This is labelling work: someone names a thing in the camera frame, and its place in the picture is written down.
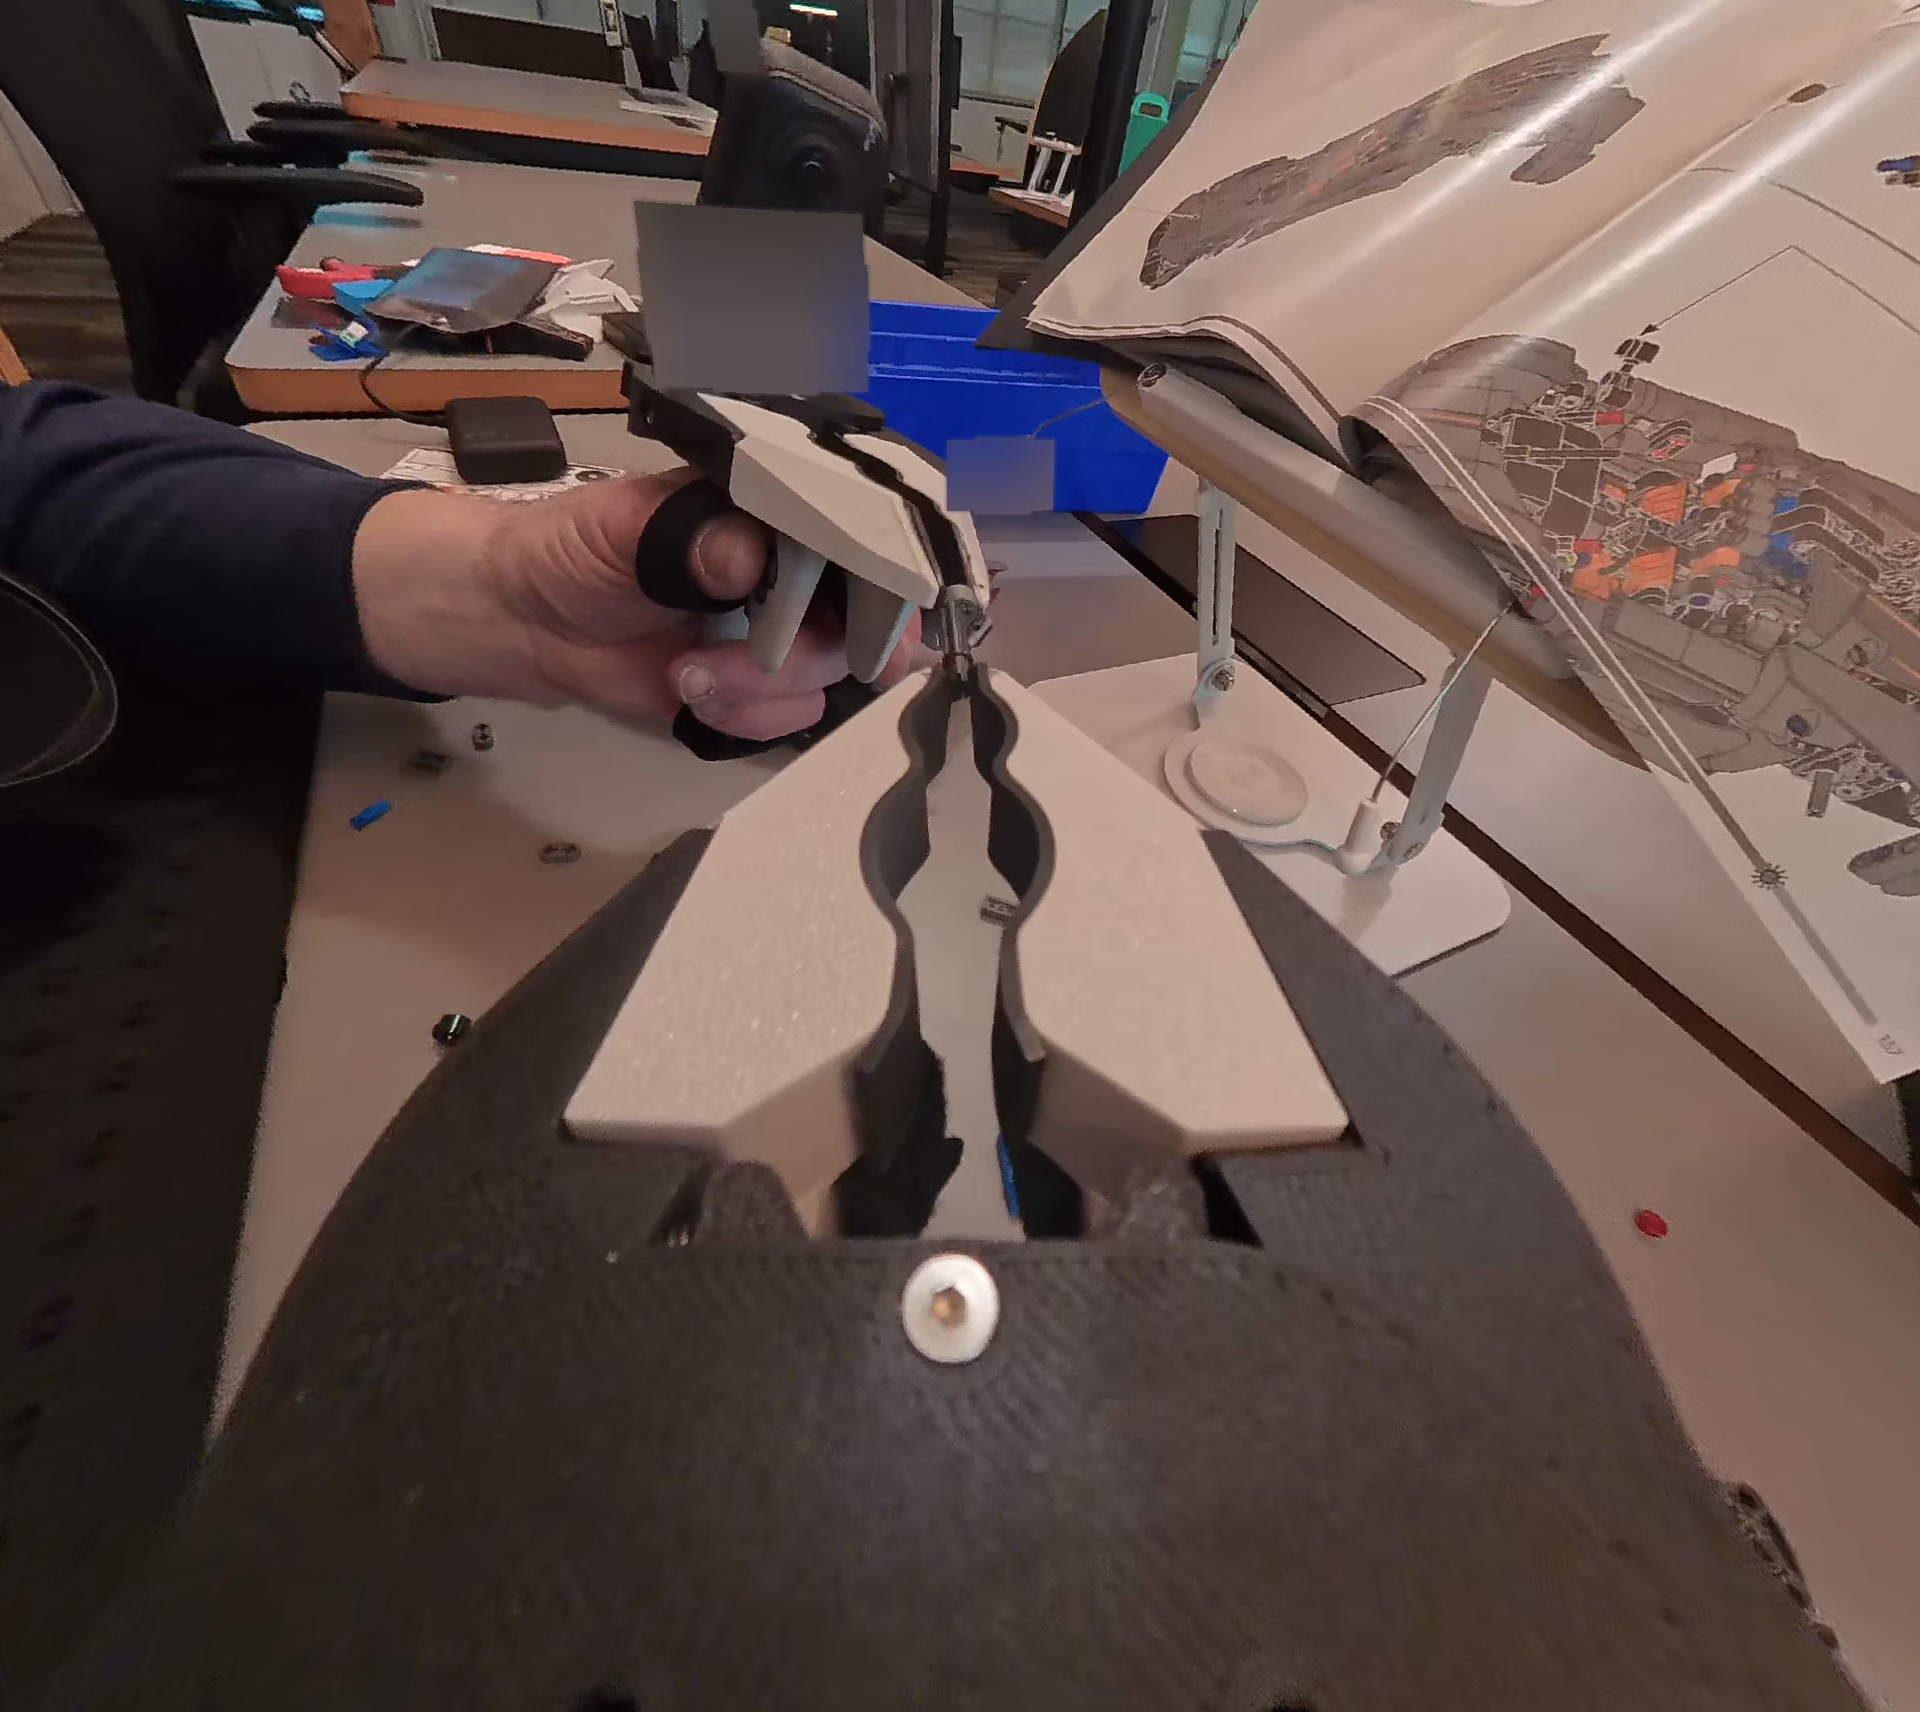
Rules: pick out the black office chair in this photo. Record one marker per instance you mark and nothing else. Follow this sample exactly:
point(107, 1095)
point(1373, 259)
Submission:
point(105, 123)

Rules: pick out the red and blue tools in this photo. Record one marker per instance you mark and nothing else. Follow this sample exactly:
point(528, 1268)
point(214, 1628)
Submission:
point(451, 287)

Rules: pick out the grey background table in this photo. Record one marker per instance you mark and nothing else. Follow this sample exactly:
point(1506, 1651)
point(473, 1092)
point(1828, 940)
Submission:
point(511, 197)

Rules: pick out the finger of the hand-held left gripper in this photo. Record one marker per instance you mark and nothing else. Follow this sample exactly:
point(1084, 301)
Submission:
point(944, 526)
point(824, 496)

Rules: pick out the black chair armrest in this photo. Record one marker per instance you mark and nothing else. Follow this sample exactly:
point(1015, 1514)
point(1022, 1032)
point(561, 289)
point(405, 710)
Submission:
point(44, 693)

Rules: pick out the white plastic parts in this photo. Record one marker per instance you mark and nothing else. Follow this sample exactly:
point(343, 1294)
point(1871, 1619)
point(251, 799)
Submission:
point(585, 294)

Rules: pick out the blue plastic bin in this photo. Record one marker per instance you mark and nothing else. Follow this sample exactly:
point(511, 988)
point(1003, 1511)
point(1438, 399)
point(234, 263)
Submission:
point(931, 346)

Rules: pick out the wooden-edged background table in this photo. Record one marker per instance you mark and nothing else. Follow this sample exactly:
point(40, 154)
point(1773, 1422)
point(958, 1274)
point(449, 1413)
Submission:
point(494, 100)

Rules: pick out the thick lego instruction booklet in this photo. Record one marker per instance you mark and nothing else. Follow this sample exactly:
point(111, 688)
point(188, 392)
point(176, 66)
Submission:
point(1501, 167)

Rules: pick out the black power adapter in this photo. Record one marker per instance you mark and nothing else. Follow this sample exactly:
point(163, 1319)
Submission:
point(506, 436)

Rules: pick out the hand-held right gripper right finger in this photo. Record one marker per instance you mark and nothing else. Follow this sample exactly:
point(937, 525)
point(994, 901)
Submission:
point(1184, 993)

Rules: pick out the person's left hand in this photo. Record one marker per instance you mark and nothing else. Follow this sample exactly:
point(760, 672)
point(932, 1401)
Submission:
point(524, 586)

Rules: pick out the black perforated mat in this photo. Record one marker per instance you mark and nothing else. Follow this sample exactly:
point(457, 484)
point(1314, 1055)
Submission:
point(121, 1142)

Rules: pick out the scattered loose lego pieces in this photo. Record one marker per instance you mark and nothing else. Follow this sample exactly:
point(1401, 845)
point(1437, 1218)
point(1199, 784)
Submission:
point(368, 814)

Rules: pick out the white booklet stand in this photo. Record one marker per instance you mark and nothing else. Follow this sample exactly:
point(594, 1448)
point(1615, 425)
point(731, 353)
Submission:
point(1411, 916)

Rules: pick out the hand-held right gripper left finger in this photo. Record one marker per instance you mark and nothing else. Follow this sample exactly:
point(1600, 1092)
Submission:
point(734, 993)

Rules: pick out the grey metal cabinet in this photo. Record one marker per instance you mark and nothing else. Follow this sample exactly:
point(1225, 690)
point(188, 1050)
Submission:
point(908, 63)

